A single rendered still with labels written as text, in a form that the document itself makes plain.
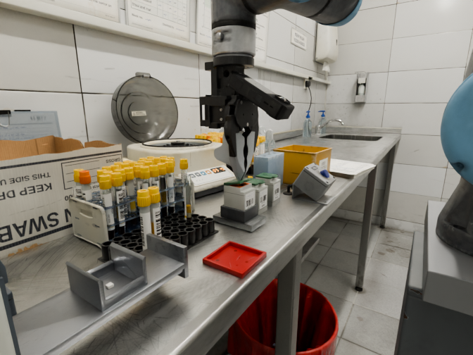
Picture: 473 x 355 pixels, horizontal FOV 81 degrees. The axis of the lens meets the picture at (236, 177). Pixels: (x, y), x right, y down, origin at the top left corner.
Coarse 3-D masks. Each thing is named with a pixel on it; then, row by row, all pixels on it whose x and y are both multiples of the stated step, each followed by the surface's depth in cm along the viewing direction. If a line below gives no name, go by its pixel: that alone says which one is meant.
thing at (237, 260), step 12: (216, 252) 42; (228, 252) 43; (240, 252) 43; (252, 252) 43; (264, 252) 42; (216, 264) 39; (228, 264) 40; (240, 264) 40; (252, 264) 38; (240, 276) 37
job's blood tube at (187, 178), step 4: (184, 176) 48; (188, 176) 48; (184, 180) 48; (188, 180) 48; (184, 184) 48; (188, 184) 48; (184, 188) 48; (188, 188) 48; (184, 192) 48; (188, 192) 48; (184, 196) 49; (188, 196) 48; (184, 200) 49; (188, 200) 49; (184, 204) 49; (188, 204) 49; (184, 208) 49; (188, 208) 49; (184, 212) 49; (188, 212) 49; (188, 216) 49
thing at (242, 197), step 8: (240, 184) 53; (248, 184) 53; (224, 192) 53; (232, 192) 51; (240, 192) 50; (248, 192) 51; (224, 200) 53; (232, 200) 52; (240, 200) 51; (248, 200) 52; (240, 208) 51
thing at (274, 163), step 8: (272, 152) 76; (280, 152) 76; (256, 160) 69; (264, 160) 68; (272, 160) 70; (280, 160) 74; (256, 168) 70; (264, 168) 69; (272, 168) 71; (280, 168) 75; (280, 176) 76
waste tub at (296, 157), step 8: (288, 152) 80; (296, 152) 78; (304, 152) 77; (312, 152) 89; (320, 152) 77; (328, 152) 83; (288, 160) 80; (296, 160) 79; (304, 160) 77; (312, 160) 76; (320, 160) 79; (328, 160) 84; (288, 168) 81; (296, 168) 79; (328, 168) 85; (288, 176) 81; (296, 176) 80; (288, 184) 82
